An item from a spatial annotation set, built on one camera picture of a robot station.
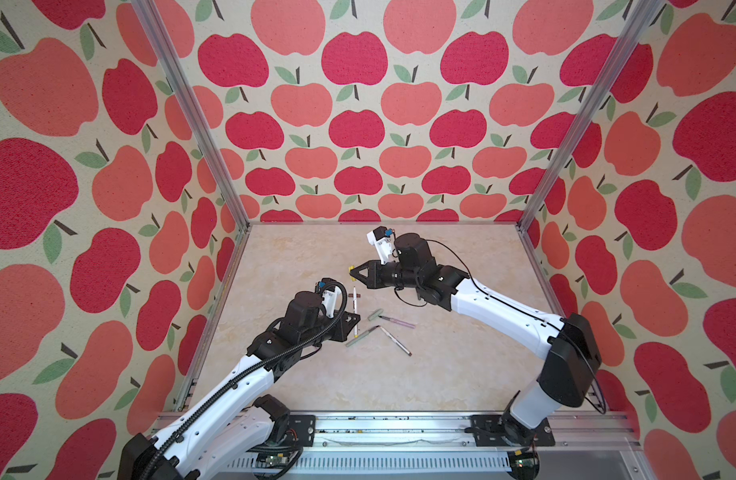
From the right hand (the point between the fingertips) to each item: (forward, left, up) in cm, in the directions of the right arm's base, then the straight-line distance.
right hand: (357, 269), depth 75 cm
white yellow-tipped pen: (-5, +1, -6) cm, 8 cm away
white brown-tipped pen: (-7, -11, -25) cm, 29 cm away
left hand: (-10, -2, -9) cm, 13 cm away
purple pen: (0, -12, -26) cm, 29 cm away
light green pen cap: (+2, -4, -26) cm, 27 cm away
